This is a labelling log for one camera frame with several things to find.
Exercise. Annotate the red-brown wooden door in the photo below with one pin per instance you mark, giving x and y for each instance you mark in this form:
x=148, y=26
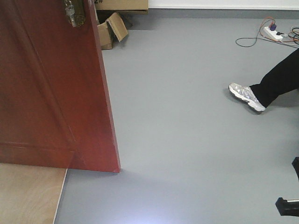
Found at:
x=54, y=102

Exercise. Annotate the open flat cardboard box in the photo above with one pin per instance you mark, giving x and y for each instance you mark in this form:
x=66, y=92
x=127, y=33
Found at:
x=111, y=27

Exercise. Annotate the labelled closed cardboard box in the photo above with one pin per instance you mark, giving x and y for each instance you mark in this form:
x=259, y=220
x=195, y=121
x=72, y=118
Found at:
x=123, y=6

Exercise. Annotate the seated person in white shirt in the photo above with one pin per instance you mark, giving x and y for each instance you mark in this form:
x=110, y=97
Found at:
x=283, y=78

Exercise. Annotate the plywood floor board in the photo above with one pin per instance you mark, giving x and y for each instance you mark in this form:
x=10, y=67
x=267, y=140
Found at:
x=30, y=194

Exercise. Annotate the white power strip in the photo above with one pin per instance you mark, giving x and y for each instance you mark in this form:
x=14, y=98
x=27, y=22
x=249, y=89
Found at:
x=272, y=34

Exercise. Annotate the purple power plug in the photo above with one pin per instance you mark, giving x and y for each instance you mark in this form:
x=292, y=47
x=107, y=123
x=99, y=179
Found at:
x=272, y=26

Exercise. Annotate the brass door handle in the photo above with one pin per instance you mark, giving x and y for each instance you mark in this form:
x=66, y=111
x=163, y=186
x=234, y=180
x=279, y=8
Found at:
x=74, y=10

